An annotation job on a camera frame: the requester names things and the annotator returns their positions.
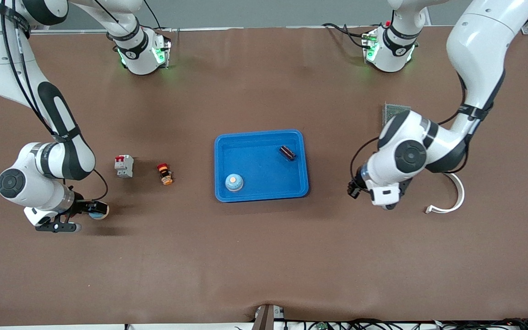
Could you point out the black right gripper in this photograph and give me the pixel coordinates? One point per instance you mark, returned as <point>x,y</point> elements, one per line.
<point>82,206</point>

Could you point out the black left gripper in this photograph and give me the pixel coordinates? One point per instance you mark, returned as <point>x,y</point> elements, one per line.
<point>354,187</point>

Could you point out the blue desk bell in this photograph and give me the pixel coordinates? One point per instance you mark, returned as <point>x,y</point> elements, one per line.
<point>234,182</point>
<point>105,213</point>

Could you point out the dark electrolytic capacitor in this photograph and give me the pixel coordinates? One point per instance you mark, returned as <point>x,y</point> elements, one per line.
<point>287,152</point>

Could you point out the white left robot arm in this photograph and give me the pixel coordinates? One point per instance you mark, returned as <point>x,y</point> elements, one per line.
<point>479,46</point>

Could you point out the blue plastic tray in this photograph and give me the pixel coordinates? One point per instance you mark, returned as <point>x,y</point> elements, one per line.
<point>259,169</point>

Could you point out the orange red push button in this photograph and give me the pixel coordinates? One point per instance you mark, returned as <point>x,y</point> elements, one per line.
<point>165,174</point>

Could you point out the metal mesh power supply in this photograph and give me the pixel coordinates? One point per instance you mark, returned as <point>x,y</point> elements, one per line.
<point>394,110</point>

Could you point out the brown table mat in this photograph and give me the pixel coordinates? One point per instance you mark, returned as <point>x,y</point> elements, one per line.
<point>264,256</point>

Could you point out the white circuit breaker red switch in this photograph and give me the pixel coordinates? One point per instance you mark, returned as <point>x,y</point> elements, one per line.
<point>124,167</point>

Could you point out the white curved plastic bracket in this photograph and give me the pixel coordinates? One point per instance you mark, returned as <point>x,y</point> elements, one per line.
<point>461,195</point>

